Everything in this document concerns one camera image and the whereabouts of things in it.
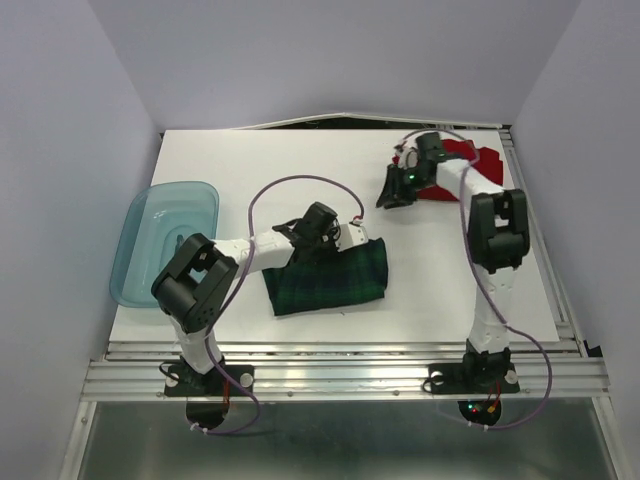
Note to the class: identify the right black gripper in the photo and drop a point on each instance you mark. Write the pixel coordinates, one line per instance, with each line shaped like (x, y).
(393, 194)

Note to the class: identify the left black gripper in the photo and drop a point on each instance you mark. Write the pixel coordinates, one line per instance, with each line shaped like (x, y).
(331, 234)

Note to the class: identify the green plaid skirt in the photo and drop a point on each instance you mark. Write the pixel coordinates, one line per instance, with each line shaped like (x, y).
(353, 277)

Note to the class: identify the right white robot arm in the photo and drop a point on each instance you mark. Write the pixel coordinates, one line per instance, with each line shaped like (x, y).
(496, 239)

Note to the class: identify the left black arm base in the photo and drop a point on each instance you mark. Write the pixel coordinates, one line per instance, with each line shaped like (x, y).
(208, 395)

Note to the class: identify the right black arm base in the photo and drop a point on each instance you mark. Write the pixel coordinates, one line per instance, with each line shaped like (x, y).
(481, 378)

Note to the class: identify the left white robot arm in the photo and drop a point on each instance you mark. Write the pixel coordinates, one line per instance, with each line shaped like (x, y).
(195, 284)

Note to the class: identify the folded red skirt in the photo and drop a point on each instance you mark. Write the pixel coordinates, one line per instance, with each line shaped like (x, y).
(485, 164)

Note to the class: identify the blue transparent plastic bin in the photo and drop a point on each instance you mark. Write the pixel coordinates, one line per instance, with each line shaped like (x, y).
(148, 236)

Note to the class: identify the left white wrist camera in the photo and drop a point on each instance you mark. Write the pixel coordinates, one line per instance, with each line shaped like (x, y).
(351, 235)

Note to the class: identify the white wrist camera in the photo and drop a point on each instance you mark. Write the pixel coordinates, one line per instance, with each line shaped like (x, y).
(406, 156)
(351, 235)

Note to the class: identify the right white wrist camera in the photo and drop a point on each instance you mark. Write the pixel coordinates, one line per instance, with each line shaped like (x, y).
(406, 156)

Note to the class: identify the aluminium mounting rail frame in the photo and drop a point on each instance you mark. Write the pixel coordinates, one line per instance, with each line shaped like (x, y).
(337, 394)

